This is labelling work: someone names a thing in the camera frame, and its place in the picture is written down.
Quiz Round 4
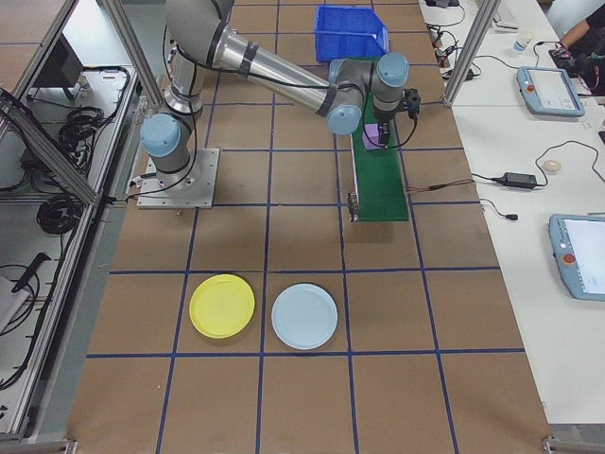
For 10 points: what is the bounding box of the purple foam block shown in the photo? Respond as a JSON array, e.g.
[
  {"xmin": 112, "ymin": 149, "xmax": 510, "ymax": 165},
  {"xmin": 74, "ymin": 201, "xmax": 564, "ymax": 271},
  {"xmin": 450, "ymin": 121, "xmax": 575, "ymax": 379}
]
[{"xmin": 361, "ymin": 122, "xmax": 383, "ymax": 153}]

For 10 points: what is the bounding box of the bystander forearm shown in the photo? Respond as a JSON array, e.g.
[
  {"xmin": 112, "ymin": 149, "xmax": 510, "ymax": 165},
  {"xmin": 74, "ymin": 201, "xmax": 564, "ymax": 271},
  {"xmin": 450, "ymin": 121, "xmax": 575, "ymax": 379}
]
[{"xmin": 564, "ymin": 7, "xmax": 605, "ymax": 46}]

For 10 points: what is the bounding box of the light blue plate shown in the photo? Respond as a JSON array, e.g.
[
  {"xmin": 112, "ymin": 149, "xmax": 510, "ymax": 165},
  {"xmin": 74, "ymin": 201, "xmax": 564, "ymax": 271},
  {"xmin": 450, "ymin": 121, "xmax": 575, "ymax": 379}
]
[{"xmin": 270, "ymin": 282, "xmax": 339, "ymax": 351}]

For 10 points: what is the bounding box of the yellow plate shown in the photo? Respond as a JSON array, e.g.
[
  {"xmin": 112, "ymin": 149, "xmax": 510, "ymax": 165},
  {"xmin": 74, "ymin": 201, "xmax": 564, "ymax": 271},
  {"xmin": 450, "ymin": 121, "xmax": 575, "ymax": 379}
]
[{"xmin": 188, "ymin": 273, "xmax": 256, "ymax": 340}]

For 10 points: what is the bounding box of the green conveyor belt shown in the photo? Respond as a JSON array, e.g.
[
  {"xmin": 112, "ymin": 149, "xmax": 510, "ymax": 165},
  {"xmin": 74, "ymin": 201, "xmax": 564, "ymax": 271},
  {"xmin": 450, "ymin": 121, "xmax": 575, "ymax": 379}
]
[{"xmin": 347, "ymin": 55, "xmax": 410, "ymax": 224}]

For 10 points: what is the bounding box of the blue plastic bin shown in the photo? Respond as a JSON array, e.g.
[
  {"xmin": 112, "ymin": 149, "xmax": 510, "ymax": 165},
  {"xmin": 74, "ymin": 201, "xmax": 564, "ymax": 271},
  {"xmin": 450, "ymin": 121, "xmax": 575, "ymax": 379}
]
[{"xmin": 312, "ymin": 4, "xmax": 391, "ymax": 65}]

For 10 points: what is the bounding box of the black barrel plug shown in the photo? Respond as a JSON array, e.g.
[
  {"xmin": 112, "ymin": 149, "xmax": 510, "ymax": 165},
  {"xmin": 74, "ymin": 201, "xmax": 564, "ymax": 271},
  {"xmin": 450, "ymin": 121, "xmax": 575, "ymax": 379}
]
[{"xmin": 479, "ymin": 198, "xmax": 520, "ymax": 222}]

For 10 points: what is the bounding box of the light blue teach pendant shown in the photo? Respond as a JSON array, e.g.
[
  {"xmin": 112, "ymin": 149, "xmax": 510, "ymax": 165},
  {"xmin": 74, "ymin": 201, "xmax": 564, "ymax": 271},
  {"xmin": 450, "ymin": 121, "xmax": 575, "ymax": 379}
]
[
  {"xmin": 547, "ymin": 213, "xmax": 605, "ymax": 303},
  {"xmin": 514, "ymin": 65, "xmax": 586, "ymax": 119}
]

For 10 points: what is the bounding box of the black controller box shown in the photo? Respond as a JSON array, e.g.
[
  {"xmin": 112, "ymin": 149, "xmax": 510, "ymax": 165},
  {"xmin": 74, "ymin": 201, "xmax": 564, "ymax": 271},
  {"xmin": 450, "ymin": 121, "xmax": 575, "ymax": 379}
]
[{"xmin": 550, "ymin": 43, "xmax": 590, "ymax": 79}]

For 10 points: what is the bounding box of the black control cabinet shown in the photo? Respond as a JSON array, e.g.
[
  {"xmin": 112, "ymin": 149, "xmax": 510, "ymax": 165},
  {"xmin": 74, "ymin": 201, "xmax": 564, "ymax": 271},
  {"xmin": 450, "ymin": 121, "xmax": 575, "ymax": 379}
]
[{"xmin": 32, "ymin": 32, "xmax": 86, "ymax": 103}]

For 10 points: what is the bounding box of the aluminium corner bar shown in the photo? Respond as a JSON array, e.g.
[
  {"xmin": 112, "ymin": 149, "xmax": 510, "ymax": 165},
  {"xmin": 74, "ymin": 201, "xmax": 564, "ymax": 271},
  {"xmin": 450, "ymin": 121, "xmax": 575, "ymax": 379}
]
[
  {"xmin": 540, "ymin": 433, "xmax": 605, "ymax": 454},
  {"xmin": 0, "ymin": 438, "xmax": 78, "ymax": 454}
]

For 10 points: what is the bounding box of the black handheld tool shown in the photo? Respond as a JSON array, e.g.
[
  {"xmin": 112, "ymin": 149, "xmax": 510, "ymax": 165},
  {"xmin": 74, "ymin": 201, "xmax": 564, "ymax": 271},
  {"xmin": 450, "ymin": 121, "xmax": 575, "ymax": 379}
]
[{"xmin": 9, "ymin": 252, "xmax": 52, "ymax": 293}]

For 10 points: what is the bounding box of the white flat device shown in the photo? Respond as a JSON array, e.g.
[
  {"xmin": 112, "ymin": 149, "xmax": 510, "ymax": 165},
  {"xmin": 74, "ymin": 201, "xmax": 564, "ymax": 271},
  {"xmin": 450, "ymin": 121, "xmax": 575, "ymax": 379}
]
[{"xmin": 0, "ymin": 272, "xmax": 30, "ymax": 335}]

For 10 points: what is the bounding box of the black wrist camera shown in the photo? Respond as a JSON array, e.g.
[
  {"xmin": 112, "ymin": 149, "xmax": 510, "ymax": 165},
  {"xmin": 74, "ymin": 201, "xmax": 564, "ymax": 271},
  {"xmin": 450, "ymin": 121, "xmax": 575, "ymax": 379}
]
[{"xmin": 401, "ymin": 88, "xmax": 423, "ymax": 119}]

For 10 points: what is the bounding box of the red conveyor wire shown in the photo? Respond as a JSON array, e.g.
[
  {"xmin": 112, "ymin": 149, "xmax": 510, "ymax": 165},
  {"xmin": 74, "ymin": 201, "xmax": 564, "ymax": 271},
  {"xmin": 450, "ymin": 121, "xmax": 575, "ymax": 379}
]
[{"xmin": 405, "ymin": 179, "xmax": 475, "ymax": 194}]

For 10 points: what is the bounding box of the aluminium gantry post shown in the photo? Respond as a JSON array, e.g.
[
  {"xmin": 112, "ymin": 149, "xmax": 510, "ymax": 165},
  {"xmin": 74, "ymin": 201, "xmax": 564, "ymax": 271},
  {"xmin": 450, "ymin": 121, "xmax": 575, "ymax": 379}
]
[
  {"xmin": 98, "ymin": 0, "xmax": 164, "ymax": 113},
  {"xmin": 441, "ymin": 0, "xmax": 503, "ymax": 109}
]

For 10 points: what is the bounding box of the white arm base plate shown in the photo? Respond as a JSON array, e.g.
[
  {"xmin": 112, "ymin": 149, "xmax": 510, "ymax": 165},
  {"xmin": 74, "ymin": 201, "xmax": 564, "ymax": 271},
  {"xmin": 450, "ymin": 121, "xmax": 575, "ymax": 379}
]
[{"xmin": 136, "ymin": 147, "xmax": 221, "ymax": 210}]

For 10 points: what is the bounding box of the black cable coil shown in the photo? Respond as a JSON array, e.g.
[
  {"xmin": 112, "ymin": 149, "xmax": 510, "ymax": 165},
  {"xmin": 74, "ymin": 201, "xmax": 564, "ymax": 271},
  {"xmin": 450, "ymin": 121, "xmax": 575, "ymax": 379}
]
[
  {"xmin": 59, "ymin": 106, "xmax": 119, "ymax": 160},
  {"xmin": 36, "ymin": 193, "xmax": 79, "ymax": 236}
]

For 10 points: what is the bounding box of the V-shaped aluminium frame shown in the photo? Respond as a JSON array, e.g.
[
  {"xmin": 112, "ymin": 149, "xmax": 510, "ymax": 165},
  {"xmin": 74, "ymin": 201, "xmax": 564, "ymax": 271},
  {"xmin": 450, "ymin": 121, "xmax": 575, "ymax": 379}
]
[{"xmin": 0, "ymin": 0, "xmax": 164, "ymax": 444}]

